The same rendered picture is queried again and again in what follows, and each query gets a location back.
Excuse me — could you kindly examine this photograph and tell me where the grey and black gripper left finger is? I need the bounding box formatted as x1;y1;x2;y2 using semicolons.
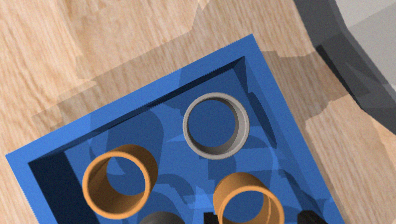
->
203;212;219;224

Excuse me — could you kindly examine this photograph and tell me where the blue crate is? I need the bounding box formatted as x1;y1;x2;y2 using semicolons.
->
5;34;345;224

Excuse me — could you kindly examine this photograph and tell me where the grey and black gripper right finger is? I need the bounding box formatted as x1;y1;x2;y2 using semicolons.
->
297;210;328;224

